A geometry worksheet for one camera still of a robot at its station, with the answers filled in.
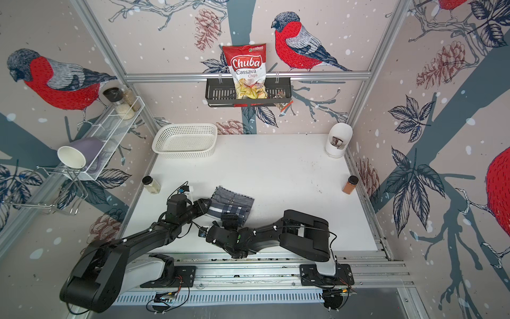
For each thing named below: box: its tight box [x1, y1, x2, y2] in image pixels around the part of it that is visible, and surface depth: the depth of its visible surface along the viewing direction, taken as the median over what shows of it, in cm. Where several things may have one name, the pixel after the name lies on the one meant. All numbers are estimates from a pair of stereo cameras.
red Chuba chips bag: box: [222, 43, 269, 107], surface depth 84 cm
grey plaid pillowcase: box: [204, 185, 255, 227], surface depth 94 cm
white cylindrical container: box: [325, 122, 354, 159], surface depth 109 cm
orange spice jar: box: [341, 175, 359, 195], surface depth 92 cm
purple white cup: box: [57, 137, 104, 172], surface depth 64 cm
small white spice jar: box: [142, 175, 162, 195], surface depth 93 cm
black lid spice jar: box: [102, 87, 125, 106], surface depth 81 cm
